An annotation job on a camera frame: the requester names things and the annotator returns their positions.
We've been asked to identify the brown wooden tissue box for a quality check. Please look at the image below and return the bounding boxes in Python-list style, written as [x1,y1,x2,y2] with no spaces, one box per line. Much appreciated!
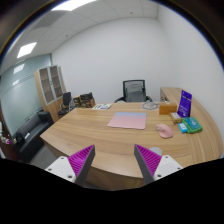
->
[159,102,177,115]

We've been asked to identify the black box on side table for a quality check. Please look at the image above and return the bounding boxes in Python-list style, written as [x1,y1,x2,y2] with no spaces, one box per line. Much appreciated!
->
[80,92,93,102]

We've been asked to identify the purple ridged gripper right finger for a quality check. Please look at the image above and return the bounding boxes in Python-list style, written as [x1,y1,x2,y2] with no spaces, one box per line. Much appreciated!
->
[134,144,182,184]

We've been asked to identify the colourful paper leaflets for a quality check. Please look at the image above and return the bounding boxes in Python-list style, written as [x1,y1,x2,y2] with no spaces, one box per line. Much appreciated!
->
[92,104,112,110]

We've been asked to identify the coiled white cable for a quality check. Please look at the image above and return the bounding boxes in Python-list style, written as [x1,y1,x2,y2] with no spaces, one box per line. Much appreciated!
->
[141,101,160,111]

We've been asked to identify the wooden office desk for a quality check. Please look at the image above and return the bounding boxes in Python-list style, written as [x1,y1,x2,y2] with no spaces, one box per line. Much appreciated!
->
[39,87,224,192]

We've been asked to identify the black mesh office chair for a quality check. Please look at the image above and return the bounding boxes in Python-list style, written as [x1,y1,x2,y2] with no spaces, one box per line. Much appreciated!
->
[115,80,152,103]

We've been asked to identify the small tan box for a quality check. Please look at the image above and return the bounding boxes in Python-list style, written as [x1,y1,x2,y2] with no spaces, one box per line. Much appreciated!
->
[170,112,182,124]

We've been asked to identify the purple standing sign card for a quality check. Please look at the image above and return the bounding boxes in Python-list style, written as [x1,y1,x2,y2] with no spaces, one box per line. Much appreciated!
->
[177,91,192,118]

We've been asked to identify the small black side chair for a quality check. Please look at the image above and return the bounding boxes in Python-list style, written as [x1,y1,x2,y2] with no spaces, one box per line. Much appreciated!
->
[58,92,75,116]

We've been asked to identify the black leather sofa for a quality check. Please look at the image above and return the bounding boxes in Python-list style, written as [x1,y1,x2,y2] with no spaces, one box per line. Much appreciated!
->
[13,111,53,163]

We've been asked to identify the pink computer mouse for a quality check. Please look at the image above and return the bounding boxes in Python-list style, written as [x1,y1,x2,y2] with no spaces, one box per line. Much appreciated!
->
[156,124,173,139]

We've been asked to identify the small blue box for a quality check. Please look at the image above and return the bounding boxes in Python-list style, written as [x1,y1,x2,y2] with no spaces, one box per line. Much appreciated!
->
[178,123,187,133]

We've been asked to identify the green book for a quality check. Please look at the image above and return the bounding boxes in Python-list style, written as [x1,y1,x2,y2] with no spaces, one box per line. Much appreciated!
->
[182,117,203,134]

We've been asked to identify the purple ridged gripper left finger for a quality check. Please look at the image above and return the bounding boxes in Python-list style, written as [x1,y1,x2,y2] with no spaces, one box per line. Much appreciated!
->
[46,145,95,186]

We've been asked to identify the wooden glass-door cabinet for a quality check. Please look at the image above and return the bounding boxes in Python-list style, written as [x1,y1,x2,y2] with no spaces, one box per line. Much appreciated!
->
[34,65,65,122]

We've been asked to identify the pink gradient mouse pad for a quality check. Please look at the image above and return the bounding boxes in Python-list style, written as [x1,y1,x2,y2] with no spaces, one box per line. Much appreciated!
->
[107,112,146,130]

